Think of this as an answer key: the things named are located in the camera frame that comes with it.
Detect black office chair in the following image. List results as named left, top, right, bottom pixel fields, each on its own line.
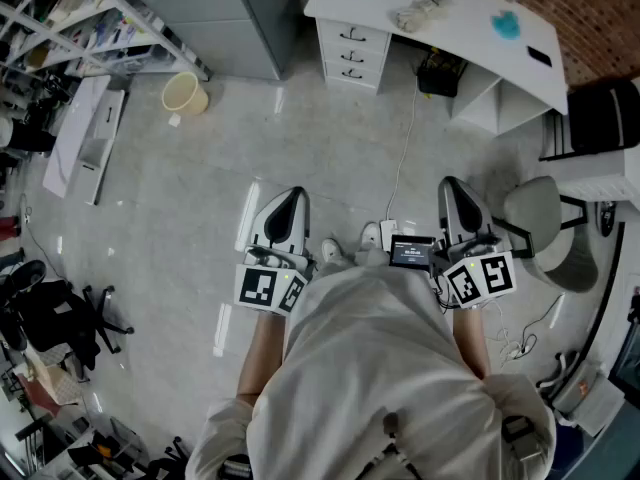
left=0, top=259, right=136, bottom=385

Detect white drawer with black handle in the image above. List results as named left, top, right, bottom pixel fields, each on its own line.
left=318, top=19, right=392, bottom=53
left=322, top=40, right=388, bottom=73
left=324, top=61, right=384, bottom=90

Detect white power adapter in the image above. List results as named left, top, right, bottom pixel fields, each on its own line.
left=379, top=218, right=400, bottom=250

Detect person's grey trousers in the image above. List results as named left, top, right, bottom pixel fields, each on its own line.
left=318, top=246, right=392, bottom=275

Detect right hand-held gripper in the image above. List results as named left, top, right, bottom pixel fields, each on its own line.
left=432, top=176, right=517, bottom=310

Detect black crate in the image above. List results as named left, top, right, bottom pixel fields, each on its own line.
left=416, top=49, right=470, bottom=99

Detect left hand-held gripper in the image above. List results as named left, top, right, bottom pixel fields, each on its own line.
left=233, top=186, right=317, bottom=315

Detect white flat board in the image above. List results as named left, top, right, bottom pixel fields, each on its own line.
left=41, top=74, right=112, bottom=200

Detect black phone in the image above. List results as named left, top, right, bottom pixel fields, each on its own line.
left=526, top=45, right=554, bottom=68

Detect white tangled cable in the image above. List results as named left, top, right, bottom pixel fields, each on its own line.
left=487, top=291, right=567, bottom=370

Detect grey bag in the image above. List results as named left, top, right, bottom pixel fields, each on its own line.
left=536, top=349, right=627, bottom=438

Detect grey metal cabinet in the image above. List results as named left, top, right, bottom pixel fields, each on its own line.
left=110, top=0, right=302, bottom=82

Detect teal crumpled cloth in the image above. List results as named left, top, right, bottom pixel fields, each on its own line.
left=490, top=10, right=523, bottom=42

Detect white desk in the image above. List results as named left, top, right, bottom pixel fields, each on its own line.
left=303, top=0, right=570, bottom=137

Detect beige waste bin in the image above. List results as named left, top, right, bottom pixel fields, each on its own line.
left=160, top=71, right=210, bottom=118

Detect person's left forearm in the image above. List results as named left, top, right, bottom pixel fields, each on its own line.
left=235, top=310, right=292, bottom=410

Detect grey chair black frame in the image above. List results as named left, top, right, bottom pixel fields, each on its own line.
left=491, top=174, right=600, bottom=295

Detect person's white shirt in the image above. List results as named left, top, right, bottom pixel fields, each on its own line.
left=185, top=255, right=558, bottom=480

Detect beige crumpled cloth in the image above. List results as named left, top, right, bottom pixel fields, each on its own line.
left=394, top=0, right=454, bottom=35

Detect white shelf unit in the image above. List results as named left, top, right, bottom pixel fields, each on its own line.
left=0, top=0, right=212, bottom=83

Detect small black display screen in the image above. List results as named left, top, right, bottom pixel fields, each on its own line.
left=389, top=234, right=437, bottom=270

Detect white power cable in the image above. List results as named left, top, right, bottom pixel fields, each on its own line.
left=385, top=74, right=419, bottom=223

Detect person's right forearm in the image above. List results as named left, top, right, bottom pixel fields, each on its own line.
left=451, top=305, right=495, bottom=382

